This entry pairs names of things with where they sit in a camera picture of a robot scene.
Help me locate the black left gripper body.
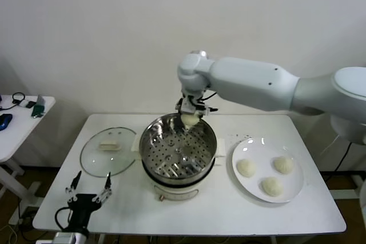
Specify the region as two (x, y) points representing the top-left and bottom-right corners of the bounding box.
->
(67, 194), (100, 232)

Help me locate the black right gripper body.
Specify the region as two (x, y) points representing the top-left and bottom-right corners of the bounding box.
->
(182, 106), (204, 117)

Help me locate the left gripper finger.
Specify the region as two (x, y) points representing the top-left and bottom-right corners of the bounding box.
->
(96, 171), (113, 203)
(65, 170), (82, 203)

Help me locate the white steamed baozi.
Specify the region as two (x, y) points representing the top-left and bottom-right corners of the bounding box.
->
(181, 114), (200, 130)
(260, 177), (284, 197)
(273, 155), (295, 175)
(236, 158), (257, 178)

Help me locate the glass pot lid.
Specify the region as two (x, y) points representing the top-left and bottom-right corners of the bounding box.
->
(79, 126), (138, 178)

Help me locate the stainless steel steamer basket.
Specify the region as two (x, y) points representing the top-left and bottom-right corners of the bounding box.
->
(130, 113), (226, 181)

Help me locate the white electric pot base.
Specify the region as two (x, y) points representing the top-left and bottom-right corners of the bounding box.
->
(136, 152), (224, 202)

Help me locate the white side table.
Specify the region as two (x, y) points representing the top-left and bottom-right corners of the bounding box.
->
(0, 95), (56, 225)

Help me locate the white round plate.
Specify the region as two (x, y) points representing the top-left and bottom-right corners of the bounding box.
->
(231, 137), (305, 203)

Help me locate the green and grey gadget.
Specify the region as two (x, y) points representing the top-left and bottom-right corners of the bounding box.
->
(30, 94), (46, 119)

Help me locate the blue computer mouse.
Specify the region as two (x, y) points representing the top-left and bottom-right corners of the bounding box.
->
(0, 114), (14, 133)

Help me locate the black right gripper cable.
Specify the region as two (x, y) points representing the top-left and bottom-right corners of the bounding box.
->
(199, 91), (218, 113)

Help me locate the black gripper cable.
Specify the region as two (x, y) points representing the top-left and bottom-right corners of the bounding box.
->
(199, 91), (218, 113)
(54, 206), (71, 232)

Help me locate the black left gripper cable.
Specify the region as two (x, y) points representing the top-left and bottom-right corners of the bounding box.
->
(54, 206), (71, 232)

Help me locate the black floor cable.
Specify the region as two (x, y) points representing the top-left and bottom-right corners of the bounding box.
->
(19, 225), (43, 242)

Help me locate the white floor cable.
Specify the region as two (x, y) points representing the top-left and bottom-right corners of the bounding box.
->
(0, 223), (18, 244)

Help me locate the black looped cable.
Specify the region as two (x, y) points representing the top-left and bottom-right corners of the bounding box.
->
(0, 93), (27, 111)

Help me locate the white hanging cable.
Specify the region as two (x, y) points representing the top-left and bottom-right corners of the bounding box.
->
(319, 135), (341, 158)

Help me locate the black power adapter with cord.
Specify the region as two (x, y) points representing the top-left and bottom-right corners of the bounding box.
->
(333, 142), (351, 172)

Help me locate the white stand frame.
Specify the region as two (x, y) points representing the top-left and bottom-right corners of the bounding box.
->
(320, 170), (366, 201)

